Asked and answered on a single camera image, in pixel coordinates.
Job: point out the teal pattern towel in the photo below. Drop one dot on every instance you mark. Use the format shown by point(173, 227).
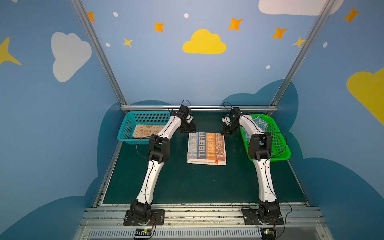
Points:
point(260, 123)

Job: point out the small circuit board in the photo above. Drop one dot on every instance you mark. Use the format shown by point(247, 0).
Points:
point(142, 234)
point(268, 234)

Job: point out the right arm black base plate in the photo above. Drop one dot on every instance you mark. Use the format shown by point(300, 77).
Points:
point(254, 217)

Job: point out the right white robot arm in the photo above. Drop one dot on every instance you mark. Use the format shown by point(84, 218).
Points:
point(260, 151)

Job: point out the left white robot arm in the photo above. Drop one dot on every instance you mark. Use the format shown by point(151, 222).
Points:
point(158, 153)

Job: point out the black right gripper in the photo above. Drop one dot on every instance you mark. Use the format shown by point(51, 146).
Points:
point(228, 129)

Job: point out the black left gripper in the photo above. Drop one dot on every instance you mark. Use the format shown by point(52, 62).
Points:
point(188, 128)

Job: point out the horizontal aluminium frame rail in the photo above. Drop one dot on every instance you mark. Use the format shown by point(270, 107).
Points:
point(198, 108)

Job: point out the aluminium frame post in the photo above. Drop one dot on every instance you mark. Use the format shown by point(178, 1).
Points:
point(91, 33)
point(305, 48)

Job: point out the right small circuit board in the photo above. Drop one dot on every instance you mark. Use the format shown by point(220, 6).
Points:
point(268, 234)

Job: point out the right aluminium frame post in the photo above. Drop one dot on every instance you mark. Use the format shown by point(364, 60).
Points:
point(305, 48)

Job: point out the left small circuit board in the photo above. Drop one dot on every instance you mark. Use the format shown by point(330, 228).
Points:
point(142, 234)

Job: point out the left aluminium frame post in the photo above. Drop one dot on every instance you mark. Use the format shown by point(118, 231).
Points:
point(91, 33)

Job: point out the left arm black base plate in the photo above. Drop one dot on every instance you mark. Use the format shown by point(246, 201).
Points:
point(145, 218)

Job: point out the orange bunny pattern towel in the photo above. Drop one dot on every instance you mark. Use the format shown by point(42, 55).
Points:
point(145, 131)

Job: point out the teal plastic basket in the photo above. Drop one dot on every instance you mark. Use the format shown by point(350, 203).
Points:
point(140, 118)

